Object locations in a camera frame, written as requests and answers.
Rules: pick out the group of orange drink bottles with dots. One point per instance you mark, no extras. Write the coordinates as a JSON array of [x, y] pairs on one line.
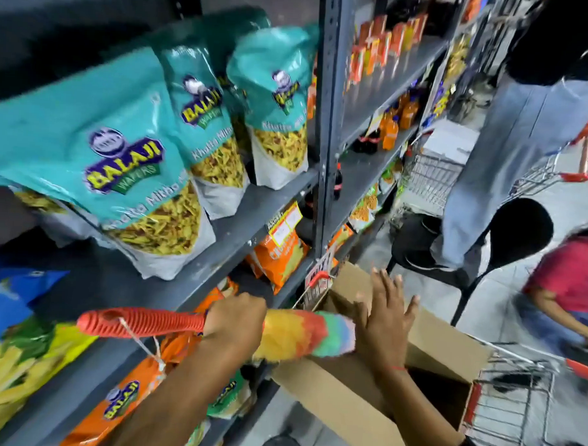
[[398, 118]]

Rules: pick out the person's left hand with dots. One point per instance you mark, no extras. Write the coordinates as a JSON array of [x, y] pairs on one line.
[[236, 322]]

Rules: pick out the yellow price label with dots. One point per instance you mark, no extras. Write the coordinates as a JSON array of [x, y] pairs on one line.
[[284, 225]]

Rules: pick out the person's left fingers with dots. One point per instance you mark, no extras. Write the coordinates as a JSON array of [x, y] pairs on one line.
[[256, 321]]

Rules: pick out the group of dark cola bottles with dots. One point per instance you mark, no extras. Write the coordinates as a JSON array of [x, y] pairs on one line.
[[366, 142]]

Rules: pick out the group of yellow packets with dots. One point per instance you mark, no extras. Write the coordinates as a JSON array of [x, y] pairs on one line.
[[457, 57]]

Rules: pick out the person's right little finger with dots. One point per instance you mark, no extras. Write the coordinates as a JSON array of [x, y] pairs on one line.
[[411, 310]]

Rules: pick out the person's right thumb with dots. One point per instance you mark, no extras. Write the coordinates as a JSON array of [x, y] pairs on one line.
[[360, 316]]

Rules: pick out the green snack packet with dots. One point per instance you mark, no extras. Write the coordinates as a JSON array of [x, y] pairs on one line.
[[230, 395]]

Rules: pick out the white box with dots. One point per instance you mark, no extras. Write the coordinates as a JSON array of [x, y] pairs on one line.
[[451, 139]]

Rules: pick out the person's right middle finger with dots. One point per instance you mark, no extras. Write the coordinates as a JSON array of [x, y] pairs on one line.
[[388, 292]]

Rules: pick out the black plastic chair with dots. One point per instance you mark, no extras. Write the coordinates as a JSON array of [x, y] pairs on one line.
[[517, 235]]

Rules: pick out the person's right hand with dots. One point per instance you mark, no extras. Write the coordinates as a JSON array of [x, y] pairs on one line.
[[385, 334]]

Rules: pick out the blue snack packet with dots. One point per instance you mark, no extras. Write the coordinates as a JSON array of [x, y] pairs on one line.
[[4, 295]]

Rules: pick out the row of orange juice cartons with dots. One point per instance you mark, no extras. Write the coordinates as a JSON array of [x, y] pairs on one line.
[[379, 46]]

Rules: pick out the red and white price tag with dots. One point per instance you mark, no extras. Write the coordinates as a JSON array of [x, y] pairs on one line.
[[318, 280]]

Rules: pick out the shopping cart with white box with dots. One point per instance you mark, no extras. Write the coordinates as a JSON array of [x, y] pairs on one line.
[[432, 180]]

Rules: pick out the long orange snack packet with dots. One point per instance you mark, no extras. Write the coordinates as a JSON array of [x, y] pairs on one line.
[[121, 398]]

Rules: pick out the brown cardboard box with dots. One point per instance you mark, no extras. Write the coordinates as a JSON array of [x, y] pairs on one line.
[[344, 402]]

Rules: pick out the group of small snack packets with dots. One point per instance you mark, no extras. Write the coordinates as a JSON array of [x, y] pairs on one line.
[[367, 209]]

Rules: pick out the person's right forearm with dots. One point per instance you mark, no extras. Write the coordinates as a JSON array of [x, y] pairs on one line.
[[414, 415]]

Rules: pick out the large teal snack packet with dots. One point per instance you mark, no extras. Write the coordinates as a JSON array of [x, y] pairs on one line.
[[112, 149]]

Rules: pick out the dark cola bottle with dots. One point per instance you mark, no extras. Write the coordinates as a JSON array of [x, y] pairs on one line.
[[338, 182]]

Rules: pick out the grey metal shelf rack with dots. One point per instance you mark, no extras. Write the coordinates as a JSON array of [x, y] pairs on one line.
[[329, 134]]

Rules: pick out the yellow chips packet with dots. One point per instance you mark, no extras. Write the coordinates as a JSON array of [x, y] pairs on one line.
[[10, 373]]

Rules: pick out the person's left forearm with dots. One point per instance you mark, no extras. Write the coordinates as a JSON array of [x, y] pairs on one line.
[[184, 400]]

